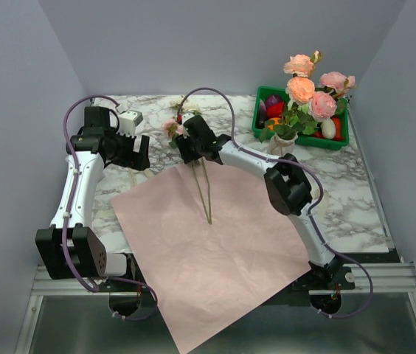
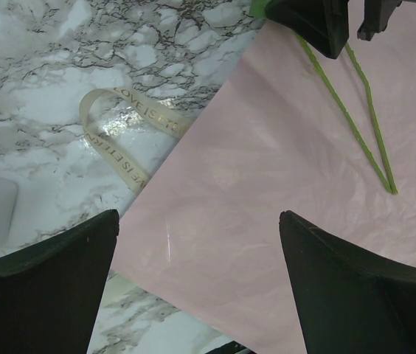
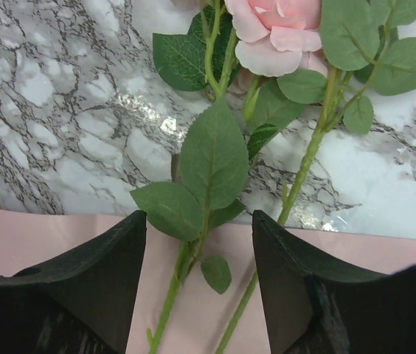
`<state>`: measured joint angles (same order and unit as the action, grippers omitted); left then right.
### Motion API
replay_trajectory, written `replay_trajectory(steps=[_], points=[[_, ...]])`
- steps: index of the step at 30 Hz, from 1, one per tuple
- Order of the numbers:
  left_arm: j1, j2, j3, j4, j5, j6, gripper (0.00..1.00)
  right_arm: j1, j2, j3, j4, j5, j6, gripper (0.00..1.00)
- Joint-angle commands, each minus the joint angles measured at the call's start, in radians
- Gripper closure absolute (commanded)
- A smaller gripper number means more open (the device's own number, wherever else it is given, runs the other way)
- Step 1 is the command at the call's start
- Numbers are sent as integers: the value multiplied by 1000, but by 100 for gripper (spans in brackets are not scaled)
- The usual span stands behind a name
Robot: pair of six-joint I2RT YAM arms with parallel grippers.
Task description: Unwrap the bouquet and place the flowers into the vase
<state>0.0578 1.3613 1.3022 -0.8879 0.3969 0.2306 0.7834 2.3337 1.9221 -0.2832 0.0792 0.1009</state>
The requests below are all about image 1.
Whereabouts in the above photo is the beige printed ribbon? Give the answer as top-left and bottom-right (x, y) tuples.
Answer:
(128, 169), (154, 188)

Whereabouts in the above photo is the pink wrapping paper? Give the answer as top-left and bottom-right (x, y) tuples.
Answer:
(111, 162), (310, 353)

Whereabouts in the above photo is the peach pink flower stem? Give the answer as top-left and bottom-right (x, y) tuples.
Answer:
(258, 50), (356, 142)

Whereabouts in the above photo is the white flower stem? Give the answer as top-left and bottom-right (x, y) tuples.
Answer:
(170, 95), (201, 114)

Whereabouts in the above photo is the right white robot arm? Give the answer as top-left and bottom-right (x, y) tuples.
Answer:
(175, 115), (343, 289)

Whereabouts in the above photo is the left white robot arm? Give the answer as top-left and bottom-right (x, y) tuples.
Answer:
(35, 106), (150, 291)

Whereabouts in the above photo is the white ceramic vase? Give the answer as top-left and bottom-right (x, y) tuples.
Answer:
(267, 134), (298, 156)

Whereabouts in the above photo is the toy eggplant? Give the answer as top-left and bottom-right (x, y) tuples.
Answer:
(255, 100), (267, 129)

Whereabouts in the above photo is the toy orange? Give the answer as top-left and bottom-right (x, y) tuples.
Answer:
(264, 117), (283, 131)

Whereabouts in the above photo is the green plastic crate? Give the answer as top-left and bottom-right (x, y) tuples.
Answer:
(252, 86), (350, 150)

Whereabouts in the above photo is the toy red pepper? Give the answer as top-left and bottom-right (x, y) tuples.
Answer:
(266, 102), (288, 119)

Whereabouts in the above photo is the toy purple cabbage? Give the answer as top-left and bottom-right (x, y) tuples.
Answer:
(264, 94), (283, 108)

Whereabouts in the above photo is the toy white egg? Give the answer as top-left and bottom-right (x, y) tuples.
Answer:
(321, 119), (336, 139)

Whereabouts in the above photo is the toy carrot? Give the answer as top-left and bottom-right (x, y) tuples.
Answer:
(331, 117), (344, 141)

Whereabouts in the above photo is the toy green pepper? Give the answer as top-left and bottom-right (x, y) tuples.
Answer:
(335, 98), (348, 116)

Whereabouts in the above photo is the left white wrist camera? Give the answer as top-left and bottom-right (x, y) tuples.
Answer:
(117, 110), (143, 136)

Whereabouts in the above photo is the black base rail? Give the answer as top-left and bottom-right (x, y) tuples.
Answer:
(97, 254), (404, 308)

